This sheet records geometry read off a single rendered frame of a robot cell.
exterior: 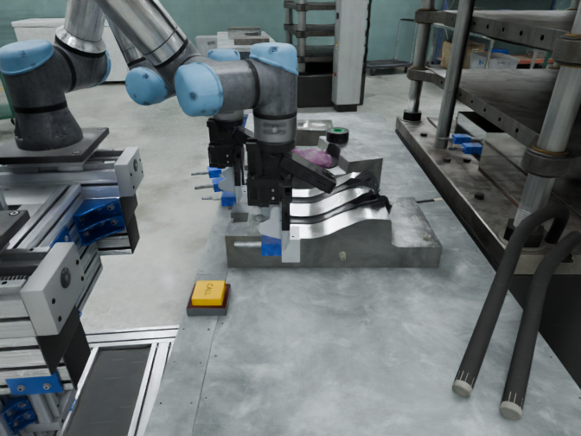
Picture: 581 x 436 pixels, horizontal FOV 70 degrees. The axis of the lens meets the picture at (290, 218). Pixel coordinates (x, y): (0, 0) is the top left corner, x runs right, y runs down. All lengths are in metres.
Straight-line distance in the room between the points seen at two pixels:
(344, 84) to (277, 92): 4.68
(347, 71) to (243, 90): 4.70
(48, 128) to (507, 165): 1.40
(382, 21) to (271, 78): 7.97
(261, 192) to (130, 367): 1.05
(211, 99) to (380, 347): 0.53
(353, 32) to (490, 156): 3.87
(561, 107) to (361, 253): 0.55
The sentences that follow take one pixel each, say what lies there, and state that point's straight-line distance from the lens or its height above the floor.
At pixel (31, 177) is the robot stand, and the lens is 1.22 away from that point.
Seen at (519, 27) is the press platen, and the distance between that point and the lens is 1.48.
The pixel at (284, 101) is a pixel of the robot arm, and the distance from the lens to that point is 0.69.
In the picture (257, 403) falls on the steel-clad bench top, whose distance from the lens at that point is 0.73.
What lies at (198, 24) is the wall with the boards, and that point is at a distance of 8.10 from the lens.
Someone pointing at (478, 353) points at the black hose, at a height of 0.84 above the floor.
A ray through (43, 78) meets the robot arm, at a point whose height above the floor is 1.20.
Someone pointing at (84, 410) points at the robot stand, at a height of 0.21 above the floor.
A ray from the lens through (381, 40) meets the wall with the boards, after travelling 8.65.
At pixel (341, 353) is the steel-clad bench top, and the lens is 0.80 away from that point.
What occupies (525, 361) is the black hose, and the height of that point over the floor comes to 0.84.
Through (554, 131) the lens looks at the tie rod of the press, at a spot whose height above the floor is 1.09.
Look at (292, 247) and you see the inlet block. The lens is 0.81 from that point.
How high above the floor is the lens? 1.38
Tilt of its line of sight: 29 degrees down
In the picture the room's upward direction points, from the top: straight up
